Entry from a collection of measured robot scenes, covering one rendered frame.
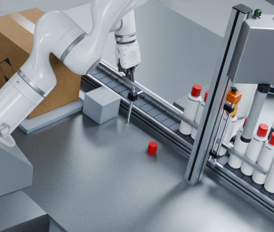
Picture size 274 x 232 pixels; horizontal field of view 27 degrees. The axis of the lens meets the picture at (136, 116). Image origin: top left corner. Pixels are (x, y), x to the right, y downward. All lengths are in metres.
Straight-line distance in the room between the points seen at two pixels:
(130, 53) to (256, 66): 0.66
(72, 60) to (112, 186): 0.46
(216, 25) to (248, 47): 3.42
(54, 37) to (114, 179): 0.53
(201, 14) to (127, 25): 3.07
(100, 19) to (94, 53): 0.11
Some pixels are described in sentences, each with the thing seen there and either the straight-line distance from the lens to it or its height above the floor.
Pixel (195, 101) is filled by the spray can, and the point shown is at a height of 1.04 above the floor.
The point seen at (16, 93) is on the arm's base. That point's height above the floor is 1.13.
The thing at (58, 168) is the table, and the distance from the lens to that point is 2.00.
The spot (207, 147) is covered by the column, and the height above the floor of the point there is 0.99.
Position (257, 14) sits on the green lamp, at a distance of 1.73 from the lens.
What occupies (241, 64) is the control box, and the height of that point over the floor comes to 1.35.
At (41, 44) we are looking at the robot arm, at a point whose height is 1.26.
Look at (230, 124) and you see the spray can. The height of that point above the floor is 1.03.
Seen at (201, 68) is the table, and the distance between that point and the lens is 2.71.
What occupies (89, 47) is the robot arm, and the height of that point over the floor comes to 1.28.
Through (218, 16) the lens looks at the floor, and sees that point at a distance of 5.27.
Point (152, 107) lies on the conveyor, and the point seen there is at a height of 0.88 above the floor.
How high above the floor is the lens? 2.16
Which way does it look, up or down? 35 degrees down
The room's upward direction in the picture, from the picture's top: 11 degrees clockwise
